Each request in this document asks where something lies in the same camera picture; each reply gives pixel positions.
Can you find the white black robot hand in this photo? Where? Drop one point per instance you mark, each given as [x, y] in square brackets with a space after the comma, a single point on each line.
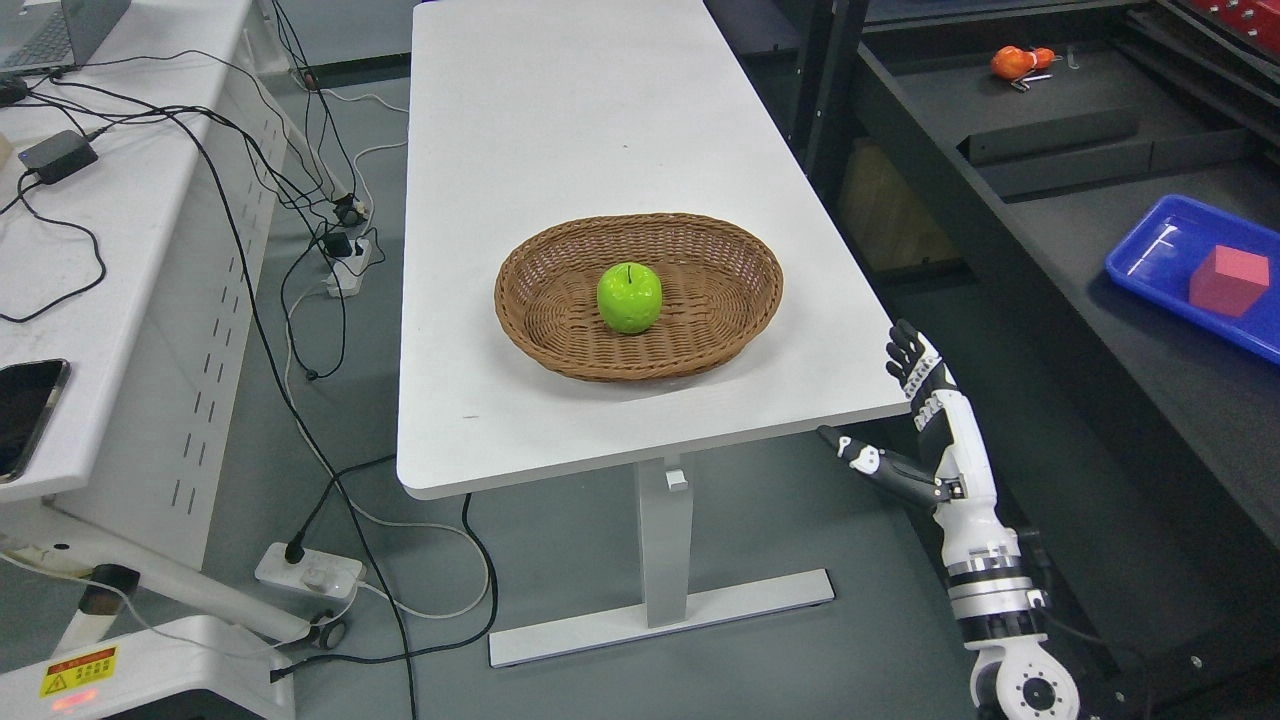
[952, 478]

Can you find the green apple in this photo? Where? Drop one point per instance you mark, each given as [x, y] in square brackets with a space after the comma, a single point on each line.
[629, 297]

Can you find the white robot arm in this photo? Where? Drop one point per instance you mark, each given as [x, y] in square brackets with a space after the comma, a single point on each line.
[1014, 676]

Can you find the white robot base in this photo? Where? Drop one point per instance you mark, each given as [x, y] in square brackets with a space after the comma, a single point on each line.
[193, 668]

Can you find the black shelf unit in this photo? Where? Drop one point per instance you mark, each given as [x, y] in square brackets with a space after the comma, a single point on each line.
[1142, 447]

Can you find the blue plastic tray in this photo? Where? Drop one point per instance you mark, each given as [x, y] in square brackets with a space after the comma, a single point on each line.
[1157, 259]

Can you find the brown wicker basket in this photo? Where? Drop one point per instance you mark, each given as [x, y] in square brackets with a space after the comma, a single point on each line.
[721, 287]

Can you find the red cube block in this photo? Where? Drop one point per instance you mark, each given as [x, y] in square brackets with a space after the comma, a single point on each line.
[1229, 281]

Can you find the orange toy object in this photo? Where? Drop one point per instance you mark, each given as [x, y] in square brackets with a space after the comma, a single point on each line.
[1012, 62]

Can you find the white table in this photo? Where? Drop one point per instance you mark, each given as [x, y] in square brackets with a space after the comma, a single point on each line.
[530, 114]

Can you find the white power strip near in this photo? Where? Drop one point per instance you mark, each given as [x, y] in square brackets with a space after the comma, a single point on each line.
[318, 573]

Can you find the white power strip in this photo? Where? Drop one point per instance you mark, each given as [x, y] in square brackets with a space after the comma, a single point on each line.
[347, 274]
[318, 573]

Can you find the white power strip far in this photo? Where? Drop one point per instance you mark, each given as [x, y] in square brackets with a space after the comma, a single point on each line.
[347, 274]

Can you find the white side desk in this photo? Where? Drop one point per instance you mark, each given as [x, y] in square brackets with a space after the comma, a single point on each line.
[137, 270]

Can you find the black smartphone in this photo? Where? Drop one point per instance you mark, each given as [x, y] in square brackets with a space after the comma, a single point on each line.
[29, 394]

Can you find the black power adapter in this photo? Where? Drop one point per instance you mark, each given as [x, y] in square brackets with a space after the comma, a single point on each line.
[58, 156]

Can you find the grey laptop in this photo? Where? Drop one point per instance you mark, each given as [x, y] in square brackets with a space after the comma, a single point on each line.
[45, 35]

